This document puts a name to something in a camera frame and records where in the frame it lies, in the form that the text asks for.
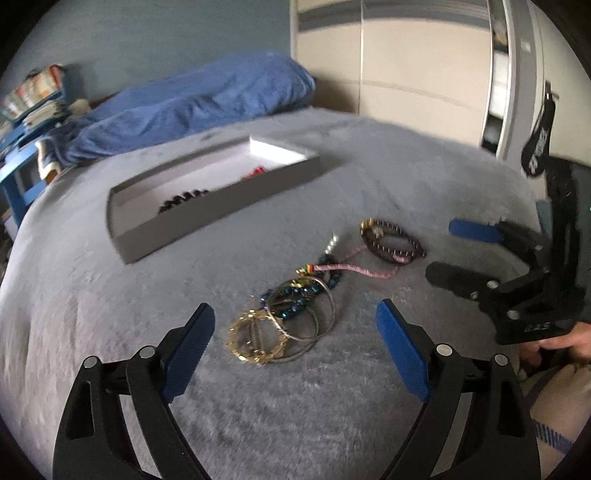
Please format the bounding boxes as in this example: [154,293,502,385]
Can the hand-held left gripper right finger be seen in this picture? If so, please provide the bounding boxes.
[375,298,542,480]

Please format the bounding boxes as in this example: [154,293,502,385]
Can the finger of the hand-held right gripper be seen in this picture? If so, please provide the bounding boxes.
[425,261,551,302]
[449,218,551,265]

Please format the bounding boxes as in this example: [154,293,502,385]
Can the pink cord bracelet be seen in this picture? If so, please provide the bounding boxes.
[310,244,398,280]

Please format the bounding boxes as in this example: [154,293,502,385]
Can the black hanging strap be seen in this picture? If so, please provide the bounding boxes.
[521,80,560,178]

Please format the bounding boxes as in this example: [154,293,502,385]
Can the blue bead bracelet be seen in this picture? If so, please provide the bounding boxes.
[259,253,345,320]

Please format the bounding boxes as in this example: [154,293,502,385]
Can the white cloth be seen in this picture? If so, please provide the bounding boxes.
[36,136,63,183]

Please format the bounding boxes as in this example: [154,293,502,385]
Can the black bead bracelet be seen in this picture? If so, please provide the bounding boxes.
[159,188,208,214]

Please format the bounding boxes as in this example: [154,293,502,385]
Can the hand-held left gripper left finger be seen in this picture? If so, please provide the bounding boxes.
[52,302,216,480]

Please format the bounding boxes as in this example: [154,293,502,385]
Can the stack of books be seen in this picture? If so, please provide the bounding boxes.
[2,65,65,125]

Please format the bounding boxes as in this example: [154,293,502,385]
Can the blue shelf unit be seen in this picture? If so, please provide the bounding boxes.
[0,78,75,227]

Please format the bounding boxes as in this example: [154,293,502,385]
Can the grey cardboard box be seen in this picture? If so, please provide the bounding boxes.
[106,135,321,265]

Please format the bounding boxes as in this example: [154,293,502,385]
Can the grey fuzzy blanket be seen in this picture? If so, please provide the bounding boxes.
[0,108,550,480]

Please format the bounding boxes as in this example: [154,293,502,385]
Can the person's leg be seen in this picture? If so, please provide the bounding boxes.
[526,362,587,478]

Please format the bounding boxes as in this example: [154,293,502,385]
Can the blue pillow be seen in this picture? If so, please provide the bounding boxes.
[48,52,317,169]

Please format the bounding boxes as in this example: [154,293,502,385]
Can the dark bead bracelet gold clasp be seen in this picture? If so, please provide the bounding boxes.
[360,219,428,265]

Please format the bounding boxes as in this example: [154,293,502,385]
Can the beige wardrobe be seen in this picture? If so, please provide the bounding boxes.
[290,0,555,162]

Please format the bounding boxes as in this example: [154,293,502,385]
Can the person's right hand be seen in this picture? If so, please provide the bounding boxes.
[519,322,591,370]

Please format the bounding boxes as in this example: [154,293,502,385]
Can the silver wire bangle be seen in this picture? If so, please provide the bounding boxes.
[272,295,338,363]
[267,276,340,344]

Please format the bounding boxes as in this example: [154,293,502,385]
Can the gold chain bracelet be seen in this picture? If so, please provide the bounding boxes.
[226,308,289,366]

